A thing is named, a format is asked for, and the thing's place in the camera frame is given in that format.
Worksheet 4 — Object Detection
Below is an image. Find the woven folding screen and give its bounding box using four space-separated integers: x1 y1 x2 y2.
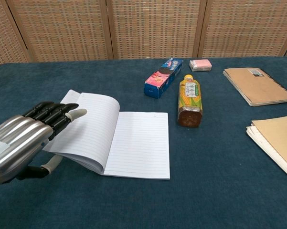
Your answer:
0 0 287 70

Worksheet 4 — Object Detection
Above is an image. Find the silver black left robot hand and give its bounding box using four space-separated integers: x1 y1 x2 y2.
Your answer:
0 101 88 186

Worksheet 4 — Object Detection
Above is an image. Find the pink white tissue pack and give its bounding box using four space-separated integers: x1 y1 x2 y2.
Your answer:
189 59 213 72

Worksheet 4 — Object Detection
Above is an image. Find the teal table cloth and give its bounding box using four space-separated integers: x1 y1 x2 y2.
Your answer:
0 56 287 229

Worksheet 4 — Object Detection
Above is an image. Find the brown spiral-bound notebook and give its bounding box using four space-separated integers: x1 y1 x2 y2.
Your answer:
223 67 287 107

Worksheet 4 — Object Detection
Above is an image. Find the blue pink cookie box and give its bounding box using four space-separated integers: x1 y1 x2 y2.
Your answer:
144 58 184 100

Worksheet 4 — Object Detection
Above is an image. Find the tan cover paper notebook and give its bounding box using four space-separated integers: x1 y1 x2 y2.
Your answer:
245 114 287 183

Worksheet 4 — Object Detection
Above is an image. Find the lined white notebook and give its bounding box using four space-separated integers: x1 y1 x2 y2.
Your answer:
42 89 171 180

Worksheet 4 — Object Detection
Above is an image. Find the yellow tea bottle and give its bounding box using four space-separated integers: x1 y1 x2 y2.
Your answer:
177 74 203 128

